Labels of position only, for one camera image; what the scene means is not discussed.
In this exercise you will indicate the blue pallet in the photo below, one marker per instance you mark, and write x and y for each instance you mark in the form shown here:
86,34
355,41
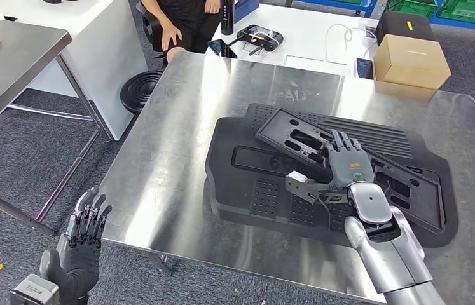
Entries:
346,8
473,26

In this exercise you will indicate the black remote controller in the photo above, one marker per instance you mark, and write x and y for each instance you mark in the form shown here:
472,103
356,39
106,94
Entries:
262,38

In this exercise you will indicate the black chair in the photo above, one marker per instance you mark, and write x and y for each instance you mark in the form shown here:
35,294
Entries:
151,25

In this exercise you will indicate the white desk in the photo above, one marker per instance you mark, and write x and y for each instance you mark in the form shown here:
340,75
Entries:
304,38

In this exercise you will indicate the stainless steel table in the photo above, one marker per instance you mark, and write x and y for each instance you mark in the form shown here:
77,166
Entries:
9,71

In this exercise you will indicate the black smartphone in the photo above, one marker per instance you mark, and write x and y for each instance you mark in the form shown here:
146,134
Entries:
364,68

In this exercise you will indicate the blue box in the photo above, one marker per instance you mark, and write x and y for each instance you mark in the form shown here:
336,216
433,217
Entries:
245,8

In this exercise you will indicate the green plastic crate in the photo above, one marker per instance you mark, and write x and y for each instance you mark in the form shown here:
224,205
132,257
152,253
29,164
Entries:
410,8
469,10

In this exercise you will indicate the person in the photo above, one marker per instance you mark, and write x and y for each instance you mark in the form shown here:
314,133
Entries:
191,21

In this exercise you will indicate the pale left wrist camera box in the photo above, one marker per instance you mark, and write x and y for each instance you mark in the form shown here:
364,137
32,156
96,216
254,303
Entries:
35,291

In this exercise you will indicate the cardboard box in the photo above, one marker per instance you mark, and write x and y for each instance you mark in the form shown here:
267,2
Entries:
410,63

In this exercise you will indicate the black round stool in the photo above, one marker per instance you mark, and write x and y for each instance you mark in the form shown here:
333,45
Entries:
140,90

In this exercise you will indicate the stainless steel workbench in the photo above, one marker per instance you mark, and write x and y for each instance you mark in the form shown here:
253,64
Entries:
169,147

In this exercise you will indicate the black plastic bracket part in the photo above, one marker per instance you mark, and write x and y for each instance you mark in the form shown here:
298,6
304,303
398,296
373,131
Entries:
271,134

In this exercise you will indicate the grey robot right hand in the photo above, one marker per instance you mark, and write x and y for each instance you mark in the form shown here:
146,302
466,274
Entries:
351,166

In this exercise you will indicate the black bottle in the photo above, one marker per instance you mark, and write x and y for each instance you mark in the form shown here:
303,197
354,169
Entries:
227,17

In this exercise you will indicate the black plastic engine cover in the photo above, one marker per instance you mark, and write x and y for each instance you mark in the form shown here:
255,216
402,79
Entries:
228,189

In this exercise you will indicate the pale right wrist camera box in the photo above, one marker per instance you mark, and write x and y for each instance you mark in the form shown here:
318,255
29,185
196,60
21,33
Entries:
298,181

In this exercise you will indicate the black right camera bracket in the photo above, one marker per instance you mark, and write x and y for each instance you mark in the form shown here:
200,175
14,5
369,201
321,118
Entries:
330,197

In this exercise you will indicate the steel table with white panel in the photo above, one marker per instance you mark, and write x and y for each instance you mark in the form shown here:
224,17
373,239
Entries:
106,50

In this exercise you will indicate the black hard case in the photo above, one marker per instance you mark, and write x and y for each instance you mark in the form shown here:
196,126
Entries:
393,27

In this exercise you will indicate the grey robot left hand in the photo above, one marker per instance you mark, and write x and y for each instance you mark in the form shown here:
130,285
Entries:
79,265

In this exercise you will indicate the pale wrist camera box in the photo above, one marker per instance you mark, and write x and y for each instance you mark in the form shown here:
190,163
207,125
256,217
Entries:
298,181
35,291

